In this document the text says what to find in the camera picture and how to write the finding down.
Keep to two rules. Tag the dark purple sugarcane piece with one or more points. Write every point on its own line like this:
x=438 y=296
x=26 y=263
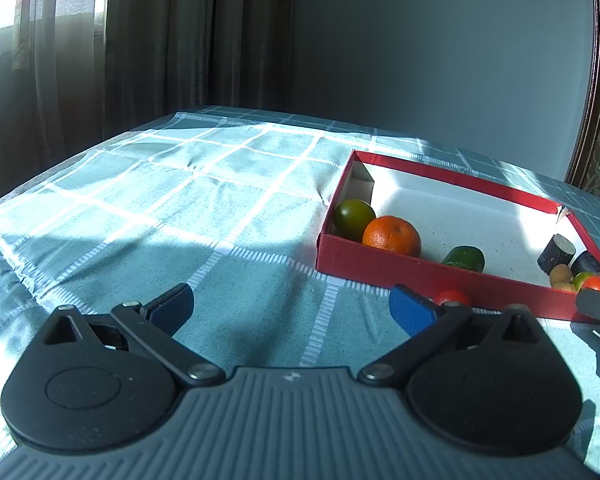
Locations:
x=556 y=252
x=587 y=263

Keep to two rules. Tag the teal checked tablecloth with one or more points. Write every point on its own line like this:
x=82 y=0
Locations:
x=170 y=210

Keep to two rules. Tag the red cardboard box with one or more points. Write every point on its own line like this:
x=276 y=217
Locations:
x=470 y=220

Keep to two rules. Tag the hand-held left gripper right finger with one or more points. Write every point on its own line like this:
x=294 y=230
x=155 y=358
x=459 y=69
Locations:
x=411 y=310

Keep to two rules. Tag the orange mandarin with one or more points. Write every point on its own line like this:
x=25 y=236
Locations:
x=391 y=236

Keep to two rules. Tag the green cucumber piece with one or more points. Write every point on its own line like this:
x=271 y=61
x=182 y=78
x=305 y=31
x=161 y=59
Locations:
x=462 y=258

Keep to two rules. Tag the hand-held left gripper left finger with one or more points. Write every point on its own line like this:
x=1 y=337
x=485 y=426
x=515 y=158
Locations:
x=172 y=305

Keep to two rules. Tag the large green tomato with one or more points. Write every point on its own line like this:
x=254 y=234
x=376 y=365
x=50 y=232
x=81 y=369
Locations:
x=352 y=217

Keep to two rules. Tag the red cherry tomato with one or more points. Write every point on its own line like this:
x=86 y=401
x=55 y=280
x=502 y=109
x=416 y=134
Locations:
x=595 y=284
x=452 y=297

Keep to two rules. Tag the brown kiwi ball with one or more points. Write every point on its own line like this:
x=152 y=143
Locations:
x=560 y=274

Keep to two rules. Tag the small green cherry tomato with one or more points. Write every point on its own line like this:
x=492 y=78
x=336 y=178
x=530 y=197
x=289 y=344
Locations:
x=581 y=279

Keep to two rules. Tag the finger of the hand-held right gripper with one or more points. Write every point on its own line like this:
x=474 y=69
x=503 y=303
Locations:
x=597 y=306

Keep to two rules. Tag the brown curtain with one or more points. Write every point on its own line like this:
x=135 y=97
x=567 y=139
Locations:
x=200 y=30

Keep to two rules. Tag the brown longan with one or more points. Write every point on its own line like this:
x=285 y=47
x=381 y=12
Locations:
x=563 y=287

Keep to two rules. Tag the dark wooden frame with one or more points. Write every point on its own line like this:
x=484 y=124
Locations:
x=597 y=60

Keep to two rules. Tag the sheer white curtain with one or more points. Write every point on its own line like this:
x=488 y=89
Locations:
x=30 y=60

